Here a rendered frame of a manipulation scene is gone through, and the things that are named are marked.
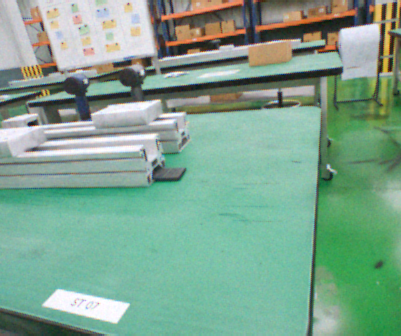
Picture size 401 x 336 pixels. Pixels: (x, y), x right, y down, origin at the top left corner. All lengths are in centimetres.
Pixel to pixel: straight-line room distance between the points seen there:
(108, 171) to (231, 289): 41
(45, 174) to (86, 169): 13
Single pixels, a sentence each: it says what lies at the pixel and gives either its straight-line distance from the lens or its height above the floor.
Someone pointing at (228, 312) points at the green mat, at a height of 78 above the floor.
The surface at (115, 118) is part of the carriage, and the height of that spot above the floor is 89.
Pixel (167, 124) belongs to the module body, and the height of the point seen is 86.
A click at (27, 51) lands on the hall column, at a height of 144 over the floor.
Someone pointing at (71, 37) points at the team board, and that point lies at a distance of 443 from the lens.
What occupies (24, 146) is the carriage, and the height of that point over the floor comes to 88.
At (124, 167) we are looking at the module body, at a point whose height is 83.
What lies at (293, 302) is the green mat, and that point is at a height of 78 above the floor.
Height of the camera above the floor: 104
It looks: 22 degrees down
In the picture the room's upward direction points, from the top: 10 degrees counter-clockwise
